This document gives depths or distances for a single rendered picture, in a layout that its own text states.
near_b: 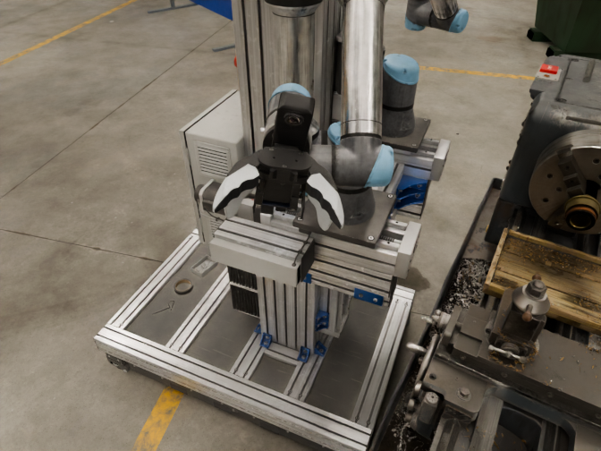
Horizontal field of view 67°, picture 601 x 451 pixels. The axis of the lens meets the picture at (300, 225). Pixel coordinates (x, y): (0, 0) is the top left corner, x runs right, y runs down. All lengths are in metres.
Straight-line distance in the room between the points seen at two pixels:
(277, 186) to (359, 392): 1.44
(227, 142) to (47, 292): 1.78
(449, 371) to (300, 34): 0.86
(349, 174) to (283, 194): 0.21
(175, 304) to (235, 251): 1.10
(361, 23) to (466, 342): 0.79
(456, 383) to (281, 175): 0.79
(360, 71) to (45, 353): 2.16
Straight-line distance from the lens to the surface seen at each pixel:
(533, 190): 1.68
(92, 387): 2.41
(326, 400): 1.94
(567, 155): 1.61
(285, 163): 0.60
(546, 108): 1.74
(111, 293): 2.75
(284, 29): 0.97
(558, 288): 1.58
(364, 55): 0.86
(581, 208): 1.53
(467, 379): 1.24
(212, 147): 1.43
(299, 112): 0.58
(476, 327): 1.26
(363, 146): 0.81
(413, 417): 1.40
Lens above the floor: 1.91
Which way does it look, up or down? 40 degrees down
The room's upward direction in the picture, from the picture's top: straight up
